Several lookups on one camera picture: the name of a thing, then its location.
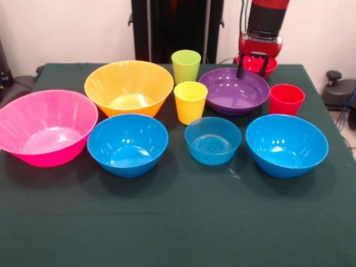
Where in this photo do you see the dark green tablecloth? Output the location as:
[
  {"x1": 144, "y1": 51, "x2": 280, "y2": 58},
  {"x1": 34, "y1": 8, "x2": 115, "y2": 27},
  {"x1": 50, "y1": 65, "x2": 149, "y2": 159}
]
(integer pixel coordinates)
[{"x1": 0, "y1": 62, "x2": 356, "y2": 267}]

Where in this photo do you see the small red plastic bowl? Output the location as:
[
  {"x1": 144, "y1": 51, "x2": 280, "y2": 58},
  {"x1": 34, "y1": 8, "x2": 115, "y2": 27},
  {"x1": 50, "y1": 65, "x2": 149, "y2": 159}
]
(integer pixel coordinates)
[{"x1": 236, "y1": 54, "x2": 279, "y2": 81}]

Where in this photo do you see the blue cable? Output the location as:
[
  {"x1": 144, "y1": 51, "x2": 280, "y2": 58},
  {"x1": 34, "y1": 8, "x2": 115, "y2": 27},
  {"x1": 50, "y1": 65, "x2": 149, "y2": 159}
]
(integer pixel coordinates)
[{"x1": 335, "y1": 86, "x2": 356, "y2": 133}]

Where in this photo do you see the blue plastic bowl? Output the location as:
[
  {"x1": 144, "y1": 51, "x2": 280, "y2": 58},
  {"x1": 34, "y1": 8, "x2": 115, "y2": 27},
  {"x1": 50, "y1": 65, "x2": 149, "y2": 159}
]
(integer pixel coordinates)
[
  {"x1": 245, "y1": 114, "x2": 329, "y2": 179},
  {"x1": 87, "y1": 113, "x2": 169, "y2": 179}
]

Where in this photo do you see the large orange plastic bowl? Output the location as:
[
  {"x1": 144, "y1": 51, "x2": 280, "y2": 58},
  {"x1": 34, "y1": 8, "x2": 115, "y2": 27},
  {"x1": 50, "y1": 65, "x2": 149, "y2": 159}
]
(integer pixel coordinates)
[{"x1": 84, "y1": 60, "x2": 175, "y2": 118}]

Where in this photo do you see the purple plastic bowl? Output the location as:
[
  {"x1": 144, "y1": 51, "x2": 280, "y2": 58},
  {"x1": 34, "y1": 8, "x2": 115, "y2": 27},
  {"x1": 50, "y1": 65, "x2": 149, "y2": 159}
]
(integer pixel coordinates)
[{"x1": 197, "y1": 67, "x2": 271, "y2": 117}]

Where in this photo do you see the yellow plastic cup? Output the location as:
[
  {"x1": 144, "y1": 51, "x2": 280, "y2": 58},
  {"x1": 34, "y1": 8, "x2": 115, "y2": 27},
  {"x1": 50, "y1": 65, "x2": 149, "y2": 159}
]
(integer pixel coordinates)
[{"x1": 174, "y1": 81, "x2": 209, "y2": 126}]

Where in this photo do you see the black computer tower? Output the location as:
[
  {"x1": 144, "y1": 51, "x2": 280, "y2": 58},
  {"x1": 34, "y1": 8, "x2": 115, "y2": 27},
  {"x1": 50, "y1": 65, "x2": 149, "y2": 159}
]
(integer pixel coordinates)
[{"x1": 0, "y1": 38, "x2": 14, "y2": 90}]

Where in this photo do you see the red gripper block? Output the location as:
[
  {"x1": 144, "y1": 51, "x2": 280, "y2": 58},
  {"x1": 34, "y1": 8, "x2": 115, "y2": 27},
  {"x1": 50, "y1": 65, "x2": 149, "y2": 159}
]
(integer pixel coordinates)
[{"x1": 236, "y1": 32, "x2": 284, "y2": 79}]

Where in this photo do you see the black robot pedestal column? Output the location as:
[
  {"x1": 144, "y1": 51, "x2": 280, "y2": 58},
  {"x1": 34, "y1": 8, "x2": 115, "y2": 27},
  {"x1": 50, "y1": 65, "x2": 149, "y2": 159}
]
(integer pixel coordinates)
[{"x1": 127, "y1": 0, "x2": 225, "y2": 65}]

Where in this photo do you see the red plastic cup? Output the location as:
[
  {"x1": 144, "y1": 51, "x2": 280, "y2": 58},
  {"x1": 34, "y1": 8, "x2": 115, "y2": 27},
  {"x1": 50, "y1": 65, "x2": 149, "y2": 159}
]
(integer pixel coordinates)
[{"x1": 269, "y1": 83, "x2": 306, "y2": 116}]

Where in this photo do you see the large pink plastic bowl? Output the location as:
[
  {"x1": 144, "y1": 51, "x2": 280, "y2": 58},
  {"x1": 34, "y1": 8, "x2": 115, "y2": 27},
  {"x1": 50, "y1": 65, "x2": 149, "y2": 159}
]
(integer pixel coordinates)
[{"x1": 0, "y1": 89, "x2": 99, "y2": 168}]

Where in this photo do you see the green plastic cup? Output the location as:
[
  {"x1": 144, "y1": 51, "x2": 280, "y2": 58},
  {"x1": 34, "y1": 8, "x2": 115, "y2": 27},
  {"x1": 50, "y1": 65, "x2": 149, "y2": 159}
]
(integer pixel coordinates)
[{"x1": 171, "y1": 50, "x2": 202, "y2": 86}]

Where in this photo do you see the small teal blue bowl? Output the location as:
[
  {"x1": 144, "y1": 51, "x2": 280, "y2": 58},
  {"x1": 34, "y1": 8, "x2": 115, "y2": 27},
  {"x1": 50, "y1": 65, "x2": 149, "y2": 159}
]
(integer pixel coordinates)
[{"x1": 184, "y1": 116, "x2": 243, "y2": 166}]

